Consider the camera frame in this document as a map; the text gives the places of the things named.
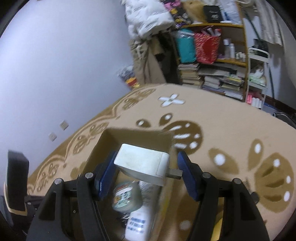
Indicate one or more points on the yellow oval case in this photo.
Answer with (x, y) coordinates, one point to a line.
(217, 229)

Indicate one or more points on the wall socket plate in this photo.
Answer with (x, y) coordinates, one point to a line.
(52, 137)
(64, 125)

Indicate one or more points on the beige trench coat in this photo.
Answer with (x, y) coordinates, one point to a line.
(145, 64)

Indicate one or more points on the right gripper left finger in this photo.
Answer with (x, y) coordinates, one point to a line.
(70, 209)

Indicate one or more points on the black box with 40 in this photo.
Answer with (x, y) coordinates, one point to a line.
(212, 13)

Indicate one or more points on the phone mounted on gripper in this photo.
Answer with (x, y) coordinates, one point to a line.
(15, 186)

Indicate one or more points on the white rolling cart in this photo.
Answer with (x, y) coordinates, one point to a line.
(257, 82)

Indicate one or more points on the white tube with blue text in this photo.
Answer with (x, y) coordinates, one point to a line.
(140, 222)

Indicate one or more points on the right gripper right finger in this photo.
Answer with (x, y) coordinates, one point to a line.
(219, 198)

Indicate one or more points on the floral curtain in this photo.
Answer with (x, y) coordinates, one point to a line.
(270, 29)

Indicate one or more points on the green cartoon earbud case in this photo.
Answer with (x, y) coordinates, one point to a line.
(127, 197)

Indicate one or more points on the white puffer jacket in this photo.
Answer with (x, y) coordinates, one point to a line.
(145, 18)

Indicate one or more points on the brown cardboard box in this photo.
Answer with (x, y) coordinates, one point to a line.
(112, 139)

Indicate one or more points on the red gift bag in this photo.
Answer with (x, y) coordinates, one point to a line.
(206, 47)

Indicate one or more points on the wooden bookshelf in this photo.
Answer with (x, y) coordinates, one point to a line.
(227, 76)

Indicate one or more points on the teal bag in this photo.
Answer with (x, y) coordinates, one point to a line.
(185, 45)

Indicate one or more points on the stack of books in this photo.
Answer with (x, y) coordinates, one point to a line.
(189, 75)

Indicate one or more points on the white charger plug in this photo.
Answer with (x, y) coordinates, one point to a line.
(146, 165)

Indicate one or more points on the plastic bag of toys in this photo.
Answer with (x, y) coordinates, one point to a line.
(127, 75)

